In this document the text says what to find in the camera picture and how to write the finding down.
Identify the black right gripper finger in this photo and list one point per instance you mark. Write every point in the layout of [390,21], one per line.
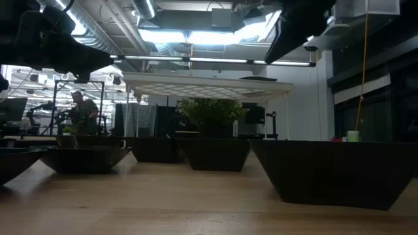
[294,36]

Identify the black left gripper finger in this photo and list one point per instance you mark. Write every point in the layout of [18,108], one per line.
[78,55]
[104,63]

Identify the leaf-shaped black mini plate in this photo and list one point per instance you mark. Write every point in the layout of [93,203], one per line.
[85,160]
[16,163]

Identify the small square black plate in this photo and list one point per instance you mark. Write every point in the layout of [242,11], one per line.
[215,155]

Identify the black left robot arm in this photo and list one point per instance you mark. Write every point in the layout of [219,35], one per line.
[8,32]

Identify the person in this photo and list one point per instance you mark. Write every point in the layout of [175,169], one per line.
[85,111]

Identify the dark computer monitor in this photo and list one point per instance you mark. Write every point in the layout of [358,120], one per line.
[13,109]

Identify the grey curtain partition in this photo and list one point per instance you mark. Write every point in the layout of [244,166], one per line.
[145,119]

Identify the long ceiling light bar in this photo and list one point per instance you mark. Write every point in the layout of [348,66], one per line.
[215,60]

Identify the black box monitor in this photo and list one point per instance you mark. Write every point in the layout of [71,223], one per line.
[255,115]

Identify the black monitor stand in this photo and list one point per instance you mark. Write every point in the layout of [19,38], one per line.
[273,125]

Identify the green artificial potted plant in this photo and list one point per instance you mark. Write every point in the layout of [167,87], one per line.
[212,111]

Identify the red cup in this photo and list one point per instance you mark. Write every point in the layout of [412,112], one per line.
[336,139]

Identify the light green cup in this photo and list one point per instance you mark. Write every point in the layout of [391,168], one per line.
[353,136]

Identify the black background rig frame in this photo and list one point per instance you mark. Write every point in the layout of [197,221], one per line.
[98,81]

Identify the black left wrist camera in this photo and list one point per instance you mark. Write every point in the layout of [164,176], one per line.
[58,19]

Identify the black metal table frame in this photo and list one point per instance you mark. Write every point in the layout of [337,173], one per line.
[32,143]

